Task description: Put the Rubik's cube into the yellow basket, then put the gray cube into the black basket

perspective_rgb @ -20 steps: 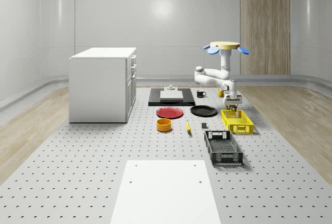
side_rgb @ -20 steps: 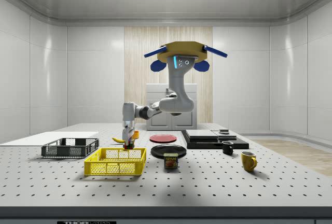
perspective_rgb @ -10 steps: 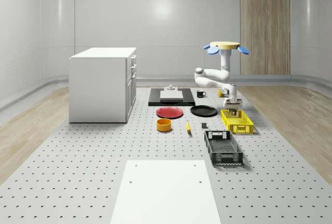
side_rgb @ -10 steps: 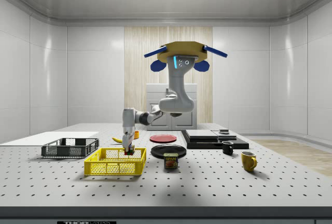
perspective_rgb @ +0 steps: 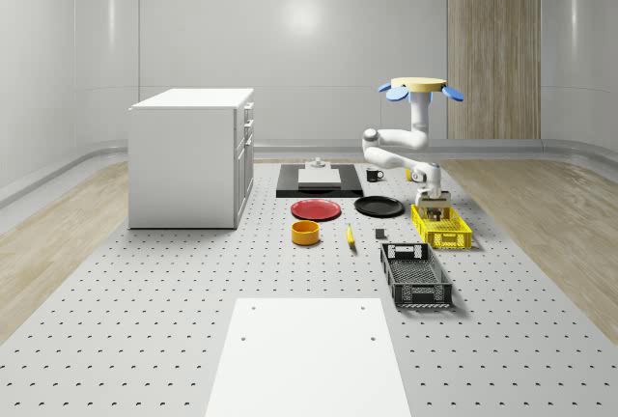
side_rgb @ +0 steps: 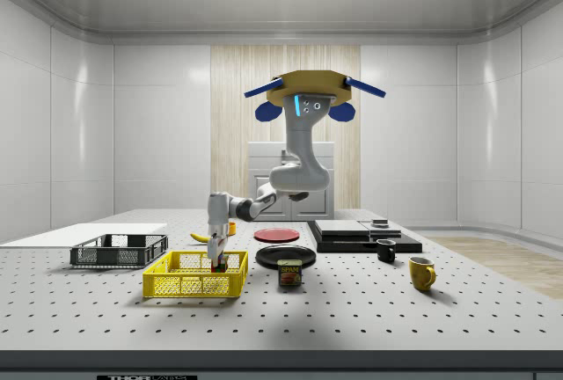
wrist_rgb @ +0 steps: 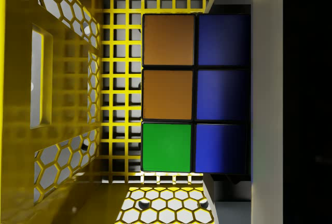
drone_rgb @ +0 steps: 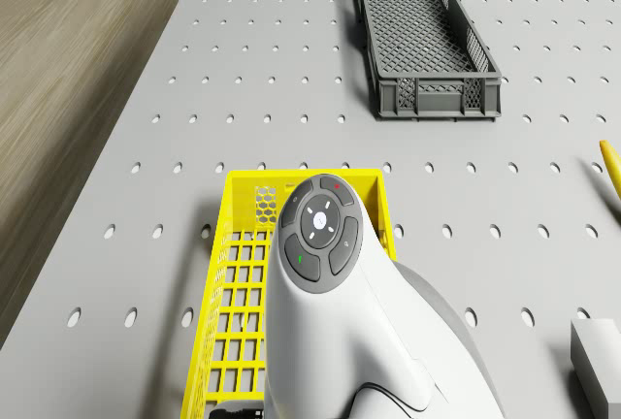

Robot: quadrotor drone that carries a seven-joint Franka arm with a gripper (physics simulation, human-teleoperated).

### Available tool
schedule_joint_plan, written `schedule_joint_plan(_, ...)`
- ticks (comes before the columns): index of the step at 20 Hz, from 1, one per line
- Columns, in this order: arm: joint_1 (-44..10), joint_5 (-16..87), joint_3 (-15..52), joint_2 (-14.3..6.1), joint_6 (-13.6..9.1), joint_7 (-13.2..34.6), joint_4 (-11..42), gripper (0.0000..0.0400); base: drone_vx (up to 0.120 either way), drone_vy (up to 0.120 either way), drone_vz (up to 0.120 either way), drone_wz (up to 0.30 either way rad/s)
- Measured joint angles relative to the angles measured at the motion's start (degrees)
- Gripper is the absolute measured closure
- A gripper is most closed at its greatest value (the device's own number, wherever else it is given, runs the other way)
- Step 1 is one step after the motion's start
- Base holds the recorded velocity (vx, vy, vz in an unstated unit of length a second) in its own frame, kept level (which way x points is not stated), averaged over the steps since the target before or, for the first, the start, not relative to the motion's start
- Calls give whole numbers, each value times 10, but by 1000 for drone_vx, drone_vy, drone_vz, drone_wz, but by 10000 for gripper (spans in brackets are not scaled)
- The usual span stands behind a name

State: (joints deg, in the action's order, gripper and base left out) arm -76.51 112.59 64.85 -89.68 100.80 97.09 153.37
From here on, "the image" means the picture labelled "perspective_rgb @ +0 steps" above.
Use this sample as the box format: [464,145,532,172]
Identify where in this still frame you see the yellow basket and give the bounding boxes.
[409,202,473,250]

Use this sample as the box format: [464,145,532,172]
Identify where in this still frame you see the red plate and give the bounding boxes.
[290,198,343,221]

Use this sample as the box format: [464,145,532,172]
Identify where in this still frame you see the yellow bowl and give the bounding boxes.
[291,220,321,246]

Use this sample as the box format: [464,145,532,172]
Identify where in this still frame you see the white board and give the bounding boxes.
[205,297,412,417]

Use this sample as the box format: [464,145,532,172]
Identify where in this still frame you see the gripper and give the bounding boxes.
[416,190,452,221]

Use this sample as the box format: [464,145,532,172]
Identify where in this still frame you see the black stove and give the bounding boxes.
[275,157,364,199]

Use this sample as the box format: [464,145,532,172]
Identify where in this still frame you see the dark grey basket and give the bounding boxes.
[379,241,455,310]

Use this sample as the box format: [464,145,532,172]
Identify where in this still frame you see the white cabinet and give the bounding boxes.
[127,87,256,231]

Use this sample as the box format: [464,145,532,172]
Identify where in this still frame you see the black plate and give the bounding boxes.
[353,195,406,218]

